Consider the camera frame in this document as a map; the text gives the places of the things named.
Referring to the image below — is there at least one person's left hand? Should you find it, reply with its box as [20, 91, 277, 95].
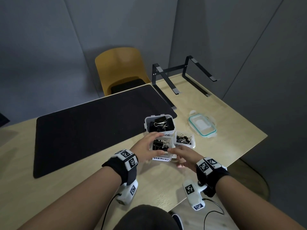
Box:
[130, 132, 170, 163]

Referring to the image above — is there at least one person's right hand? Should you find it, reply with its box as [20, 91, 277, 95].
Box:
[167, 145, 205, 173]

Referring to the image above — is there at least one medium clear plastic container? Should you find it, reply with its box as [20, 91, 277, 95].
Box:
[148, 137, 177, 163]

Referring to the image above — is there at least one person's left forearm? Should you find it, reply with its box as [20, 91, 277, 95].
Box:
[17, 166, 123, 230]

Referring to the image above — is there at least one person's right forearm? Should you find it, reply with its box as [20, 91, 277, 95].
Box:
[214, 175, 307, 230]

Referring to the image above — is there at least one pile of medium binder clips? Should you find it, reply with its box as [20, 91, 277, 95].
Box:
[152, 139, 170, 152]

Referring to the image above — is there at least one pile of small binder clips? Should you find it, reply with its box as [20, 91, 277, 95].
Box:
[177, 133, 193, 145]

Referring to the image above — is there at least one small clear plastic container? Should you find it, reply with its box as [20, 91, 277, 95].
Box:
[173, 131, 196, 149]

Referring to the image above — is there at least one pile of large binder clips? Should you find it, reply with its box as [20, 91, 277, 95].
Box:
[147, 117, 174, 132]

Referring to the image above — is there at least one large clear plastic container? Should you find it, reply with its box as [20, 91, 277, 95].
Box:
[144, 114, 177, 140]

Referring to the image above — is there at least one clear lid with teal seal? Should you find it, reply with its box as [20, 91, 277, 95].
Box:
[188, 110, 218, 138]

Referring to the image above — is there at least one person's leg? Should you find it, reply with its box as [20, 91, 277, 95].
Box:
[112, 204, 184, 230]

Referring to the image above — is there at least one black desk mat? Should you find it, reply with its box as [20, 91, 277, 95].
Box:
[33, 84, 177, 179]

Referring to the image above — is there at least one black metal laptop stand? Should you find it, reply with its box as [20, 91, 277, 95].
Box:
[152, 55, 221, 111]

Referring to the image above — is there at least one black shoe with white sole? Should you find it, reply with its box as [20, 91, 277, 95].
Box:
[171, 213, 184, 230]

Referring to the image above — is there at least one yellow chair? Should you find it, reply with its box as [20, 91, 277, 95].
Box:
[94, 47, 151, 97]

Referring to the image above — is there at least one dark object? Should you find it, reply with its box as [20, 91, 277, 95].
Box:
[0, 112, 11, 127]

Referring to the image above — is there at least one black marker wrist strap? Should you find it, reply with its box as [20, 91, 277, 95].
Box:
[102, 149, 139, 186]
[195, 157, 231, 198]

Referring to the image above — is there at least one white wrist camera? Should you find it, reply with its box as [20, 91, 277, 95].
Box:
[116, 179, 140, 206]
[182, 179, 208, 211]

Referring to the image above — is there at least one black camera cable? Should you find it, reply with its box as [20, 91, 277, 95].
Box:
[203, 198, 225, 230]
[100, 193, 122, 230]

